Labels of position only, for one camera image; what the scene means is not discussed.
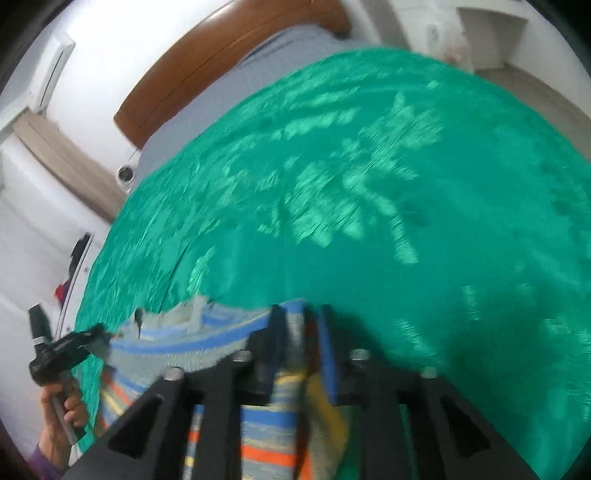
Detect striped knit sweater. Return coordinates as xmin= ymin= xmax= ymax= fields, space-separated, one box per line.
xmin=95 ymin=296 xmax=349 ymax=479

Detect red clothes on cabinet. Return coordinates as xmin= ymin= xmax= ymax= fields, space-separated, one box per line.
xmin=54 ymin=280 xmax=70 ymax=307

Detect black clothes on cabinet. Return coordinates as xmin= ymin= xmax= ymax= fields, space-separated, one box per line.
xmin=68 ymin=233 xmax=91 ymax=277

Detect left hand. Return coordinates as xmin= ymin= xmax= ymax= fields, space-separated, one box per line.
xmin=38 ymin=379 xmax=89 ymax=472

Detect white low drawer cabinet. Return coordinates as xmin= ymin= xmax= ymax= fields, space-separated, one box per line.
xmin=52 ymin=233 xmax=102 ymax=339

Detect beige curtain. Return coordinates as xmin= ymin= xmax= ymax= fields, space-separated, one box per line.
xmin=12 ymin=109 xmax=126 ymax=224

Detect green floral bedspread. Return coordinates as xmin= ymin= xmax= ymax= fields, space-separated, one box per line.
xmin=76 ymin=49 xmax=590 ymax=479

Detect wooden headboard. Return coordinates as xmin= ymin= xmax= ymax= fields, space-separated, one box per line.
xmin=114 ymin=0 xmax=352 ymax=149

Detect white air conditioner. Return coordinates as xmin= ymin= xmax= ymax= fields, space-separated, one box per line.
xmin=27 ymin=33 xmax=75 ymax=113

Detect grey blue bed sheet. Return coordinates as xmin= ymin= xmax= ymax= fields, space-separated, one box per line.
xmin=134 ymin=25 xmax=370 ymax=186

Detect white plastic bag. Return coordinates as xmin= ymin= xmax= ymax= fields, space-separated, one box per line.
xmin=444 ymin=29 xmax=470 ymax=65

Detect white desk shelf unit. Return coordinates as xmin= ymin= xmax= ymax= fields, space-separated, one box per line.
xmin=392 ymin=0 xmax=537 ymax=70

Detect white round camera device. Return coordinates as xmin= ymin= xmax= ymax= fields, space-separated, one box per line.
xmin=115 ymin=164 xmax=135 ymax=194

